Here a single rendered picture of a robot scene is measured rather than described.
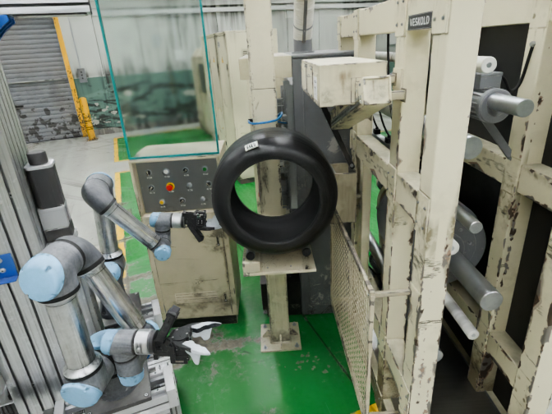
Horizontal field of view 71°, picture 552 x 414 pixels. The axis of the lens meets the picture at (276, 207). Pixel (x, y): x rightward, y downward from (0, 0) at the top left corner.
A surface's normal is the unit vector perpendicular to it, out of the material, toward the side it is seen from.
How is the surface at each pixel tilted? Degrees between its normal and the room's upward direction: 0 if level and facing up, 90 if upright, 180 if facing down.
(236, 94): 90
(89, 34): 90
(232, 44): 90
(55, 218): 90
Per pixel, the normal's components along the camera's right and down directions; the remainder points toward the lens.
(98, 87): 0.37, 0.34
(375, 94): 0.02, 0.08
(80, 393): -0.06, 0.51
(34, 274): -0.07, 0.29
